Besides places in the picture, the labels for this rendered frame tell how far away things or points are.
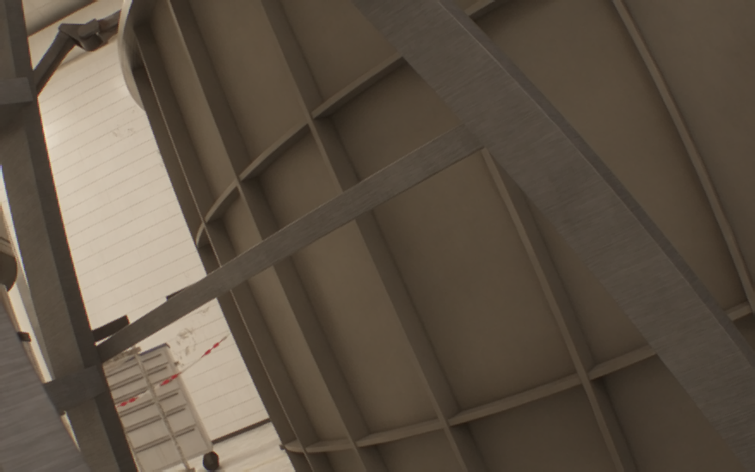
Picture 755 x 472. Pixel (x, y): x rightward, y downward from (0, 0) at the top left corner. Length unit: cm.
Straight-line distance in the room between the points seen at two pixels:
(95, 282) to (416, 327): 861
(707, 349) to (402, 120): 53
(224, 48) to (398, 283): 41
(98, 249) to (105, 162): 96
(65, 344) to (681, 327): 64
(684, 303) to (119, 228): 908
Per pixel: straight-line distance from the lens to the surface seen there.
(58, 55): 256
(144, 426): 617
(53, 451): 19
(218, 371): 919
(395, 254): 99
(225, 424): 922
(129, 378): 620
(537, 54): 87
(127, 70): 161
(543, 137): 52
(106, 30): 253
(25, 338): 218
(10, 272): 225
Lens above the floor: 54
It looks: 4 degrees up
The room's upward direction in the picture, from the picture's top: 24 degrees counter-clockwise
